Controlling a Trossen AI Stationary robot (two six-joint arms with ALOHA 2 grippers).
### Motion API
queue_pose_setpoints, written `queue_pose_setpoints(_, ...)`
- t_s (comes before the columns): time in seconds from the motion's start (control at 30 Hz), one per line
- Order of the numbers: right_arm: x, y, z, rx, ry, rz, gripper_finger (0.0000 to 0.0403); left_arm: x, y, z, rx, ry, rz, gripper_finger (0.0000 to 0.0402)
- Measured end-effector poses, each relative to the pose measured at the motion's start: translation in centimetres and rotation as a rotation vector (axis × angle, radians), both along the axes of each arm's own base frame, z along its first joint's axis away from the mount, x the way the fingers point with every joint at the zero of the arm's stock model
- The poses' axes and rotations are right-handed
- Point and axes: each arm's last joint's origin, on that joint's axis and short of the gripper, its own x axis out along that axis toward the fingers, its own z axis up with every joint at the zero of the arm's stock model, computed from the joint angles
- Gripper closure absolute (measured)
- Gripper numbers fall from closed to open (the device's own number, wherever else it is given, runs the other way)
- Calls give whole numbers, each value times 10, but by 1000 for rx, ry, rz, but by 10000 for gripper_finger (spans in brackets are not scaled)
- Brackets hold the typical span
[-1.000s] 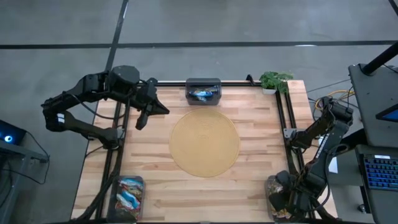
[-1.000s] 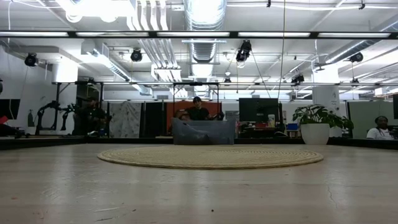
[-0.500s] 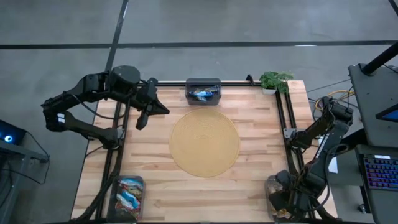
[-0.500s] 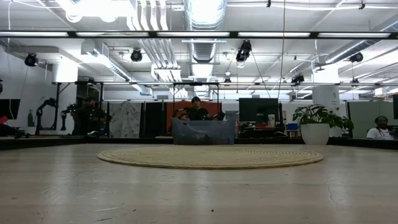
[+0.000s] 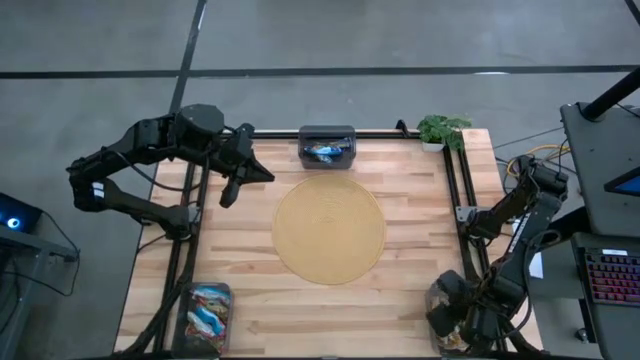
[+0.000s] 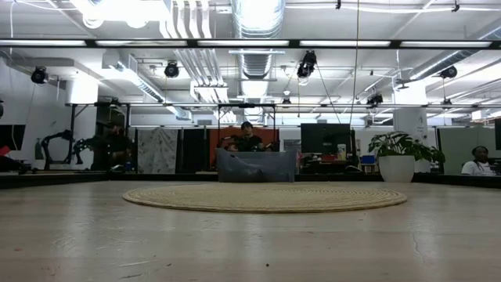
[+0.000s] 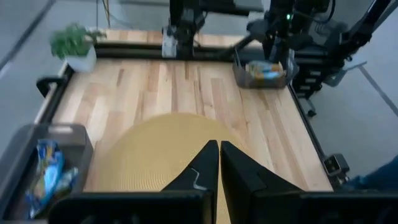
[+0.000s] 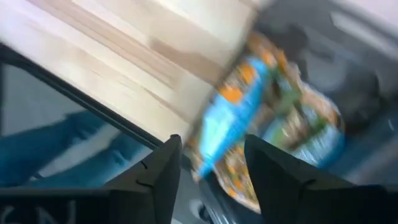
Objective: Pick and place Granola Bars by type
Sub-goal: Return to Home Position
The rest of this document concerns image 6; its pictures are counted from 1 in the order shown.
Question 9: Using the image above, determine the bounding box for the person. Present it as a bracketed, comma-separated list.
[90, 121, 133, 172]
[460, 145, 496, 176]
[220, 120, 276, 153]

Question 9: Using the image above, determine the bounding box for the dark grey plastic bin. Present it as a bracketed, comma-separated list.
[215, 147, 297, 183]

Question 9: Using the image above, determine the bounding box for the orange partition panel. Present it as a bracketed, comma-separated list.
[209, 126, 280, 157]

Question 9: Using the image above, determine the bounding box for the round woven straw placemat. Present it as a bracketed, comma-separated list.
[121, 183, 409, 215]

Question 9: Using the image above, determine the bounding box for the black monitor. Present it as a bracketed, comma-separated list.
[300, 121, 353, 161]

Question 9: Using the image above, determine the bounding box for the grey patterned cloth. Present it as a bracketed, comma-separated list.
[136, 128, 179, 175]

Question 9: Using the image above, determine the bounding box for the black ceiling spotlight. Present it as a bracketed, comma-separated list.
[439, 64, 459, 80]
[163, 60, 181, 79]
[366, 92, 385, 107]
[295, 49, 319, 79]
[30, 66, 50, 85]

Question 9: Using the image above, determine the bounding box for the green plant in white pot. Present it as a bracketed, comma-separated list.
[366, 130, 447, 183]

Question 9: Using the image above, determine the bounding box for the white building column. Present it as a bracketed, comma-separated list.
[392, 84, 429, 136]

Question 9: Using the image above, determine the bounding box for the pale green partition panel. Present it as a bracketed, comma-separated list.
[437, 126, 497, 175]

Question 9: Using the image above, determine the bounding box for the black background rig frame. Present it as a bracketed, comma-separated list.
[216, 103, 278, 152]
[64, 101, 133, 173]

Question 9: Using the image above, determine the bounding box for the silver ventilation duct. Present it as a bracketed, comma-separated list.
[229, 0, 287, 80]

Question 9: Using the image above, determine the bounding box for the black aluminium rig frame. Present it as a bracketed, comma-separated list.
[0, 38, 501, 190]

